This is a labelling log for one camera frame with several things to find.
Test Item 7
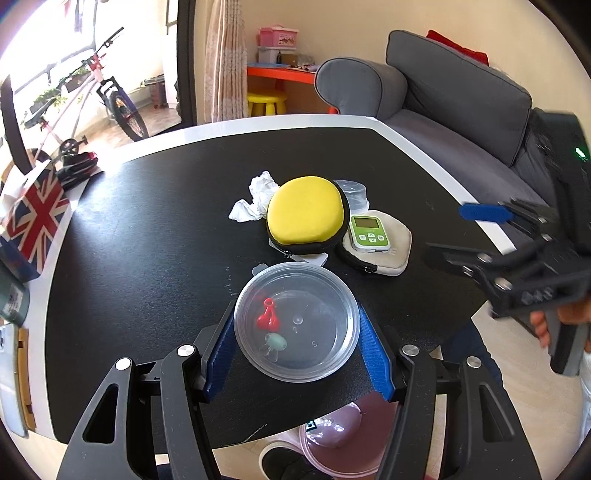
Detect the black slipper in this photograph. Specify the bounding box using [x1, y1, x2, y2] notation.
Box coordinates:
[259, 443, 319, 480]

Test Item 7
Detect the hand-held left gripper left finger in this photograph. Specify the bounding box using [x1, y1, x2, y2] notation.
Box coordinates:
[55, 300, 238, 480]

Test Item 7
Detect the beige patterned curtain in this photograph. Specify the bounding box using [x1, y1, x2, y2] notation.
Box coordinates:
[203, 0, 250, 123]

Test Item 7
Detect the clear round plastic container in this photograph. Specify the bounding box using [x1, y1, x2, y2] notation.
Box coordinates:
[235, 262, 361, 383]

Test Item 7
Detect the pink white bicycle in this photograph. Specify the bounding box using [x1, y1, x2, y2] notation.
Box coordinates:
[21, 27, 151, 160]

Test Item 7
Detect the beige fabric pouch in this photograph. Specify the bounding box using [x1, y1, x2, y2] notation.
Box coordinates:
[335, 210, 413, 278]

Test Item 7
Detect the teal container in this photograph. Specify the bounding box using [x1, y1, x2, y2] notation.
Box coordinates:
[0, 258, 31, 326]

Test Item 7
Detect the yellow plastic stool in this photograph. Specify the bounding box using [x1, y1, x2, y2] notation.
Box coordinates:
[247, 90, 288, 117]

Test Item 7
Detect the grey sofa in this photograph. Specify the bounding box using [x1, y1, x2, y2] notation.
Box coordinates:
[315, 30, 555, 208]

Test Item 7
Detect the small red toy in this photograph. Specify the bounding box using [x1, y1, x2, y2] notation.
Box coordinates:
[255, 298, 279, 332]

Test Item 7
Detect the flag print tissue box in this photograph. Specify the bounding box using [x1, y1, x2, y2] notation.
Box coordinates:
[0, 159, 72, 282]

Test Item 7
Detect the red cushion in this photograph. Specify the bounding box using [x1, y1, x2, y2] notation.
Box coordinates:
[426, 30, 489, 65]

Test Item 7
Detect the orange desk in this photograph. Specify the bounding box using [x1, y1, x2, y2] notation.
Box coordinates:
[246, 65, 340, 116]

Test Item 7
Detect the black red bag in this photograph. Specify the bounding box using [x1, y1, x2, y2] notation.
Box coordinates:
[55, 150, 100, 190]

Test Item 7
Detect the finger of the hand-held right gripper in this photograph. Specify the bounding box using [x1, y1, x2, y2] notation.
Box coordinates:
[458, 198, 561, 241]
[425, 242, 548, 305]

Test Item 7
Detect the yellow zip case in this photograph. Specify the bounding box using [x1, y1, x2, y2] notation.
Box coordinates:
[266, 175, 350, 254]

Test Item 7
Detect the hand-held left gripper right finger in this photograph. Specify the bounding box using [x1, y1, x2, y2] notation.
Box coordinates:
[358, 305, 543, 480]

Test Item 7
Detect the black sliding door frame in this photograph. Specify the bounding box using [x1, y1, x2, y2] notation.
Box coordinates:
[177, 0, 198, 127]
[0, 76, 29, 174]

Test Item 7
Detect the small pale green toy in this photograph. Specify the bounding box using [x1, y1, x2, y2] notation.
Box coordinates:
[262, 331, 287, 358]

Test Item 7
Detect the pink storage box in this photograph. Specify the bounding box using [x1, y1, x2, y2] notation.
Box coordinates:
[259, 27, 298, 48]

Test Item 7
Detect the clear storage box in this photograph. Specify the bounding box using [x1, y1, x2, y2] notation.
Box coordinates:
[256, 46, 301, 65]

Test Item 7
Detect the clear plastic capsule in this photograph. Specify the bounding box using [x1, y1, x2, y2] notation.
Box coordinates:
[333, 179, 371, 215]

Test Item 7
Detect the white tissue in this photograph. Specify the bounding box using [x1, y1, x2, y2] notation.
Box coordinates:
[228, 171, 280, 224]

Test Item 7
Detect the person's right leg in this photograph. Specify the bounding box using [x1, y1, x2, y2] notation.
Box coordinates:
[441, 323, 505, 395]

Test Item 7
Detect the person's right hand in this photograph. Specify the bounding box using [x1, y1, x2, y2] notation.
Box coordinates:
[529, 295, 591, 365]

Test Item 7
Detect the green digital device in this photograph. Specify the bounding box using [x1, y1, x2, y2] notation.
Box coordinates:
[348, 215, 389, 254]

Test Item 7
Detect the pink plastic bin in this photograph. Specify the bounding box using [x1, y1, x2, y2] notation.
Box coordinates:
[299, 401, 402, 478]

